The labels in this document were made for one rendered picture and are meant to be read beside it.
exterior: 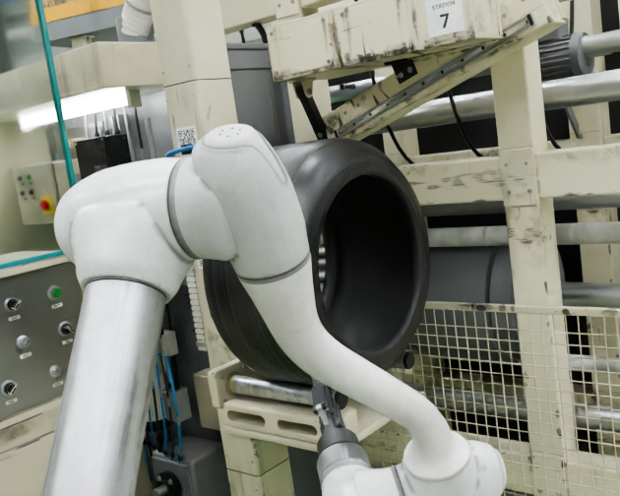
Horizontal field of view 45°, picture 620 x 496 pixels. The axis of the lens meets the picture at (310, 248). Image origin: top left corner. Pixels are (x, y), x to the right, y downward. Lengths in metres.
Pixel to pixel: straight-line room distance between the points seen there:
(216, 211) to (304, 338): 0.22
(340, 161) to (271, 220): 0.76
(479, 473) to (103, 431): 0.59
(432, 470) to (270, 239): 0.47
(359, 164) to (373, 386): 0.72
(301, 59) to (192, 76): 0.29
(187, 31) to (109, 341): 1.15
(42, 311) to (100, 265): 1.13
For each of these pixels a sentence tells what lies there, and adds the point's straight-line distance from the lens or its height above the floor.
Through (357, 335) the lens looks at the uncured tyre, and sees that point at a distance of 1.98.
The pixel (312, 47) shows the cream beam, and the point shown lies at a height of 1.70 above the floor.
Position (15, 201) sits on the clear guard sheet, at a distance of 1.99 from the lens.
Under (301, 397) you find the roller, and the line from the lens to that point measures 1.74.
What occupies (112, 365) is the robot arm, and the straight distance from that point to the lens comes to 0.89.
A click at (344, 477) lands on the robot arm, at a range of 1.24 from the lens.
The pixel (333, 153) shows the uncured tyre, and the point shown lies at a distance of 1.64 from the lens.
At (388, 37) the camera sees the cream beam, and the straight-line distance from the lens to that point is 1.84.
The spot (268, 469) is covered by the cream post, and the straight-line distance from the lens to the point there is 2.09.
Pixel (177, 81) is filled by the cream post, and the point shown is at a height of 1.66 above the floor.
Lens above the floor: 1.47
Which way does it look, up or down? 8 degrees down
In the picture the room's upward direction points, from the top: 8 degrees counter-clockwise
